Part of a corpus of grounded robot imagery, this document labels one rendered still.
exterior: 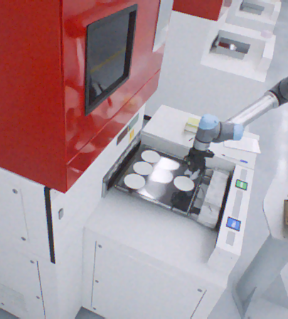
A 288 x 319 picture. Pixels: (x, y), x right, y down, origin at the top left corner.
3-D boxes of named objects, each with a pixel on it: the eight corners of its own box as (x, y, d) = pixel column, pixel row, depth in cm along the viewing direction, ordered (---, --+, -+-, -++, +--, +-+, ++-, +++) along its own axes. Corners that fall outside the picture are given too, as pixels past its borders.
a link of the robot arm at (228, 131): (235, 126, 140) (212, 123, 139) (245, 122, 129) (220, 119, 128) (233, 143, 140) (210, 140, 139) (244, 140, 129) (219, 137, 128)
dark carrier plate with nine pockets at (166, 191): (116, 185, 142) (116, 184, 141) (144, 147, 167) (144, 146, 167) (186, 213, 135) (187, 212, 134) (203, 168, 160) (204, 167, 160)
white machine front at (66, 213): (50, 262, 116) (43, 187, 90) (134, 149, 177) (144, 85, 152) (57, 265, 115) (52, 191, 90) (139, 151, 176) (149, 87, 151)
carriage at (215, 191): (196, 222, 137) (198, 218, 135) (212, 174, 164) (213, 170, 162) (213, 229, 135) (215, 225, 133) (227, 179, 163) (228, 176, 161)
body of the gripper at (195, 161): (180, 164, 144) (186, 144, 137) (193, 159, 149) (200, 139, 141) (192, 174, 140) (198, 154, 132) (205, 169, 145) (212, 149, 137)
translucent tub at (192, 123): (183, 132, 171) (185, 122, 167) (185, 125, 177) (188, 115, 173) (195, 136, 170) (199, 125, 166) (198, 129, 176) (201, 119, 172)
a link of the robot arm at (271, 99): (279, 79, 155) (202, 130, 150) (292, 72, 144) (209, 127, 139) (292, 98, 155) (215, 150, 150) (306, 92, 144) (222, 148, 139)
